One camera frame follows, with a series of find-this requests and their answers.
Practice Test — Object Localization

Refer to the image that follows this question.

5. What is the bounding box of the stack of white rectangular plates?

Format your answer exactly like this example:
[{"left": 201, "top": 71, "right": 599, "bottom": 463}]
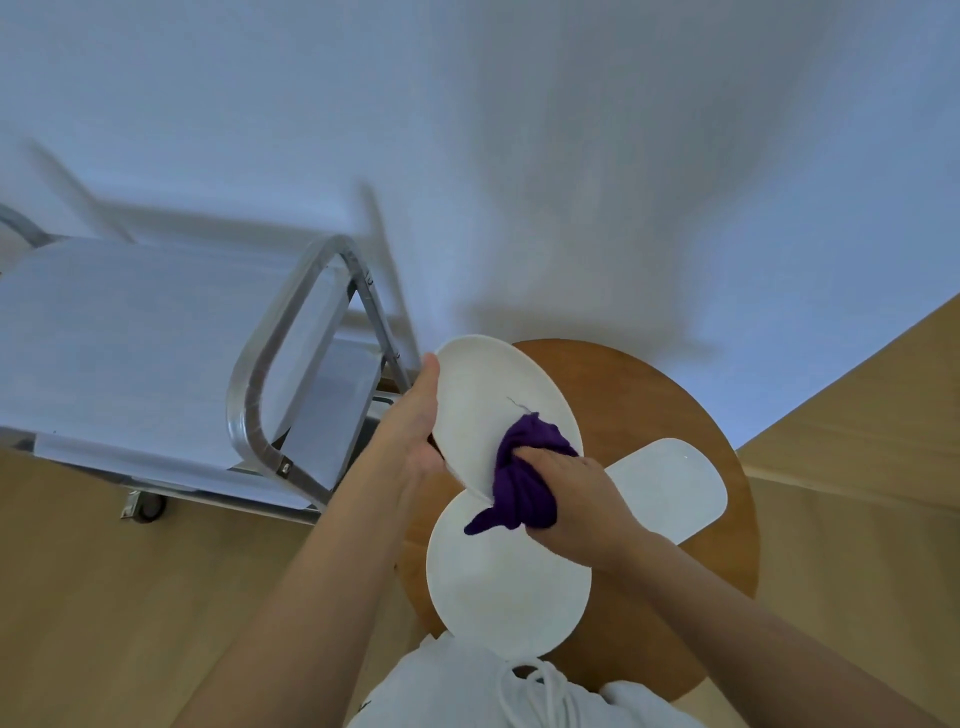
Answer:
[{"left": 603, "top": 438, "right": 729, "bottom": 547}]

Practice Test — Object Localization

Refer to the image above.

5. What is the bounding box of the person's left hand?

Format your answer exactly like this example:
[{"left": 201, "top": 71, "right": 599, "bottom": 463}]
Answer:
[{"left": 373, "top": 353, "right": 448, "bottom": 490}]

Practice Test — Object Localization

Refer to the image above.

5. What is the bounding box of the round wooden side table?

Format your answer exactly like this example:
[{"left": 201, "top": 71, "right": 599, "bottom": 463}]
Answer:
[{"left": 397, "top": 338, "right": 761, "bottom": 703}]

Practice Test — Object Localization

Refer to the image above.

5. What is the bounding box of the person's white garment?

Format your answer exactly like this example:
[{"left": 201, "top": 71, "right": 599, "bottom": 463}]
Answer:
[{"left": 348, "top": 632, "right": 706, "bottom": 728}]

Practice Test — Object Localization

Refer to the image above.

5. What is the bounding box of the person's left forearm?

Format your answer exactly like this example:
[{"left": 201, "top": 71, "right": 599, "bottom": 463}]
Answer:
[{"left": 172, "top": 464, "right": 421, "bottom": 728}]

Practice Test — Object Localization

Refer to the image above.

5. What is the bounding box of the purple cleaning cloth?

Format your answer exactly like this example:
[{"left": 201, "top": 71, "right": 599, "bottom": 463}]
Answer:
[{"left": 463, "top": 397, "right": 580, "bottom": 537}]

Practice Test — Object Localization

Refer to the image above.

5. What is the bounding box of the white round dinner plate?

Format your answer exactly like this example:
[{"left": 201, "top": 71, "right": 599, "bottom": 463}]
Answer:
[
  {"left": 433, "top": 334, "right": 585, "bottom": 505},
  {"left": 425, "top": 487, "right": 594, "bottom": 661}
]

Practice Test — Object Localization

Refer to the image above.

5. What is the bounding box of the white drawstring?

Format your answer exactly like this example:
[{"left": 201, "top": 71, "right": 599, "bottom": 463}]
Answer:
[{"left": 497, "top": 658, "right": 583, "bottom": 728}]

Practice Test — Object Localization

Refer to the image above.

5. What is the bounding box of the person's right forearm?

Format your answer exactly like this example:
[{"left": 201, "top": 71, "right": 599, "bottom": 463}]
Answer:
[{"left": 614, "top": 532, "right": 946, "bottom": 728}]

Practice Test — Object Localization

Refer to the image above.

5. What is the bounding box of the steel three-tier cart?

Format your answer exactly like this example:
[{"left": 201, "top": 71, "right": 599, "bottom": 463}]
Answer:
[{"left": 0, "top": 203, "right": 414, "bottom": 525}]

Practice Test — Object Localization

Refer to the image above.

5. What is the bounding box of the person's right hand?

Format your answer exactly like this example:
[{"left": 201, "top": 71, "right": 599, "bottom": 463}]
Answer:
[{"left": 512, "top": 446, "right": 654, "bottom": 576}]

